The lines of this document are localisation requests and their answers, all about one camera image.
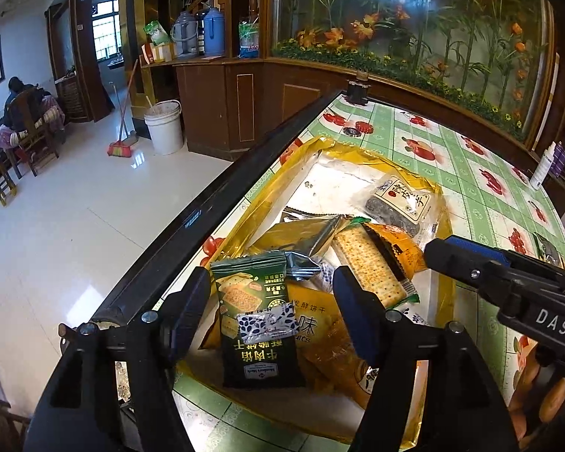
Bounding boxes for small blue dotted packet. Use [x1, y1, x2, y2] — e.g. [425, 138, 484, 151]
[237, 302, 296, 344]

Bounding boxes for dark jar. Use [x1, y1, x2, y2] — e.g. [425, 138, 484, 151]
[347, 70, 370, 105]

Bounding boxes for wooden counter cabinet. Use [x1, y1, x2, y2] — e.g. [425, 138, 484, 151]
[141, 54, 354, 161]

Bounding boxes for wooden chair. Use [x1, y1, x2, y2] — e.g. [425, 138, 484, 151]
[14, 87, 60, 177]

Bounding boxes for gold foil snack packet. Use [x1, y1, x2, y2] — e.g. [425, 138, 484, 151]
[247, 207, 359, 283]

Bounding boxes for flower glass panel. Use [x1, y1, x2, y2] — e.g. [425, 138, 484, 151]
[266, 0, 554, 144]

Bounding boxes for dark snack packet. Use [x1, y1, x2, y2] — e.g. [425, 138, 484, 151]
[532, 233, 563, 269]

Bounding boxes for small cardboard boxes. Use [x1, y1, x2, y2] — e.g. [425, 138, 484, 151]
[140, 41, 177, 64]

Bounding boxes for clear dark seed packet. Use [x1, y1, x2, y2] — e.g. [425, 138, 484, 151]
[355, 172, 446, 246]

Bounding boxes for barred window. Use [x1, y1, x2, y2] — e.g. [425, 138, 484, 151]
[92, 0, 123, 61]

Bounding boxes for red broom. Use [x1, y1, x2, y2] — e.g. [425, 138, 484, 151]
[107, 59, 139, 157]

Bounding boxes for grey thermos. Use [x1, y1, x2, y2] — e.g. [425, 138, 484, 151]
[170, 11, 199, 57]

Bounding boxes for dark green biscuit packet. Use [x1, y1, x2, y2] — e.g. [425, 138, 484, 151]
[210, 250, 307, 389]

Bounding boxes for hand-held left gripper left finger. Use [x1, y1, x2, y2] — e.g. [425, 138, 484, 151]
[23, 267, 212, 452]

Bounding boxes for white tray with yellow rim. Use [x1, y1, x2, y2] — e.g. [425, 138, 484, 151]
[172, 136, 453, 448]

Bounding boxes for large orange snack packet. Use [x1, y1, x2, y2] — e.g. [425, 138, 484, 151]
[202, 287, 382, 410]

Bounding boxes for white plastic bucket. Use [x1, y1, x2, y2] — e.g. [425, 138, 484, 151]
[144, 100, 184, 155]

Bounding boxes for small wooden stool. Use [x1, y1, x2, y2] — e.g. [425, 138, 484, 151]
[0, 160, 18, 207]

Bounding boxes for green plastic bag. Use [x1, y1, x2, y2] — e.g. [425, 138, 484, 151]
[144, 20, 170, 48]

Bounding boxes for blue thermos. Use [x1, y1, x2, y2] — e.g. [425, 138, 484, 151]
[202, 4, 227, 57]

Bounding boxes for white spray bottle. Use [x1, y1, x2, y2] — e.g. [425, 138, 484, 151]
[528, 142, 557, 190]

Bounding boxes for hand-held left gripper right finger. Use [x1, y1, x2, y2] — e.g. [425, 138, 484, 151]
[332, 266, 519, 452]

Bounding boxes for orange cracker packet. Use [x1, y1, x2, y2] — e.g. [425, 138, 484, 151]
[332, 223, 427, 312]

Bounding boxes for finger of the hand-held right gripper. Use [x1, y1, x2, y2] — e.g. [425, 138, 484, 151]
[424, 238, 565, 309]
[445, 234, 565, 288]

